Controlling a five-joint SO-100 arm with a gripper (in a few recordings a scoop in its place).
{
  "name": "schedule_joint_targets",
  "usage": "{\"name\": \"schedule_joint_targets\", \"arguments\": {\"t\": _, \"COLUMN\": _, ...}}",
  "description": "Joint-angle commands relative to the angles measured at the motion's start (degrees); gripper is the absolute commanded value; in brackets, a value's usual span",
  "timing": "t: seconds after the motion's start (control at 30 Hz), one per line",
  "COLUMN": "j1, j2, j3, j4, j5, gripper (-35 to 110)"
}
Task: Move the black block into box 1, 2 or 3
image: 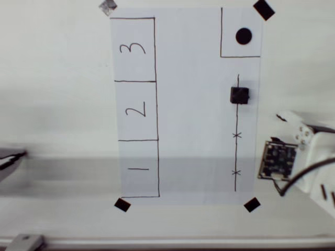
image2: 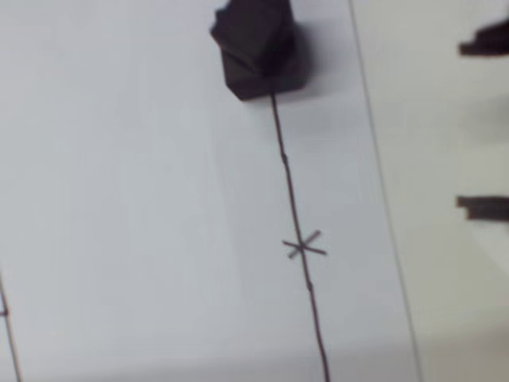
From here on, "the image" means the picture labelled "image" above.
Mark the grey tape piece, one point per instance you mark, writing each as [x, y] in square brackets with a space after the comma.
[107, 6]

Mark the grey object with black stripe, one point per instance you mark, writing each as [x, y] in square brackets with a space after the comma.
[9, 167]

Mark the white paper sheet with markings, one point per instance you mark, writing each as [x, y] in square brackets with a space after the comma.
[188, 104]

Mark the grey metal bracket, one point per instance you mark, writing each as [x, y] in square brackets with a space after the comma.
[24, 241]

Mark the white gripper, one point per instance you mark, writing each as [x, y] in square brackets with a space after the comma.
[303, 135]

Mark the large black tape piece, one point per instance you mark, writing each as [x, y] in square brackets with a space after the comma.
[264, 9]

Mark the black cube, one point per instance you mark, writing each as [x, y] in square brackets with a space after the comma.
[239, 95]

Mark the camera circuit board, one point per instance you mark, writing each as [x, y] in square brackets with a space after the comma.
[278, 159]

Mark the small black tape piece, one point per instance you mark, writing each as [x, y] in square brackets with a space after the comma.
[252, 204]
[122, 204]

